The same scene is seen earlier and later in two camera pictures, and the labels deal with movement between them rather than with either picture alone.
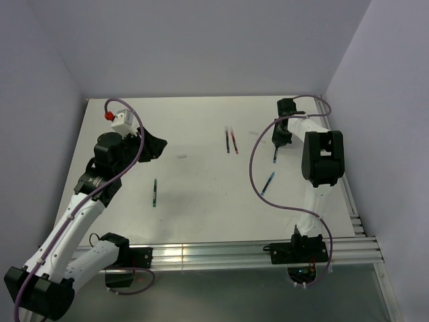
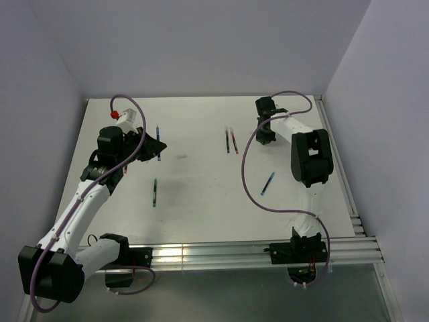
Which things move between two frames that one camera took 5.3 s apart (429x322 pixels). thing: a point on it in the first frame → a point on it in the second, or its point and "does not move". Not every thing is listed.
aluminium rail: (342, 251) does not move
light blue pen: (268, 183) does not move
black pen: (227, 141) does not move
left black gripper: (153, 147) does not move
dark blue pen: (275, 154) → (157, 137)
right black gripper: (279, 141) → (265, 139)
